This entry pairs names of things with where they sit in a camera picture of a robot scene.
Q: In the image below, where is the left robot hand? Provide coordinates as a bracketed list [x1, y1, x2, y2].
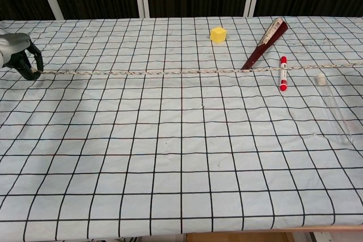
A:
[0, 33, 44, 81]

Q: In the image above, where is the beige braided rope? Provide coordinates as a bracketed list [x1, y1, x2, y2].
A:
[31, 62, 363, 77]

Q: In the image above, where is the checkered white tablecloth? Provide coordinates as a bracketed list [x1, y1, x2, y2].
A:
[0, 16, 363, 240]

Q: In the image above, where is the yellow cube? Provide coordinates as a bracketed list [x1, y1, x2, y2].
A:
[209, 26, 228, 45]

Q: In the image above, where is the dark red folding fan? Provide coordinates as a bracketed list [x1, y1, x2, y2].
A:
[240, 18, 289, 71]

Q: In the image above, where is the red and white marker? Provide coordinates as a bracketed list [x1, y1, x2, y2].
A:
[278, 56, 289, 92]

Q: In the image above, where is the clear glass test tube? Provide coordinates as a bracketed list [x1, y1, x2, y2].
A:
[315, 73, 354, 145]

